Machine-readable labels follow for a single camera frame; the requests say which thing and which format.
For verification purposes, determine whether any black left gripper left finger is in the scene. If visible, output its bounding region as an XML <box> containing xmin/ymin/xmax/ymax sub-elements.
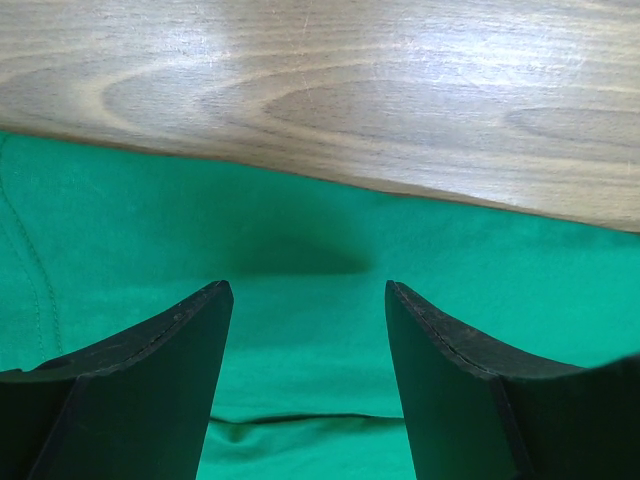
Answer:
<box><xmin>1</xmin><ymin>281</ymin><xmax>234</xmax><ymax>480</ymax></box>

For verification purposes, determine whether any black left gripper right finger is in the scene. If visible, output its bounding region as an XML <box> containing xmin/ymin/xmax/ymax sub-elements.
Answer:
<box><xmin>385</xmin><ymin>281</ymin><xmax>639</xmax><ymax>479</ymax></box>

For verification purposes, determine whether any green t shirt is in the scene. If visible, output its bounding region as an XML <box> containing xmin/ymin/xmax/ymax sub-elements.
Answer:
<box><xmin>1</xmin><ymin>133</ymin><xmax>639</xmax><ymax>479</ymax></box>

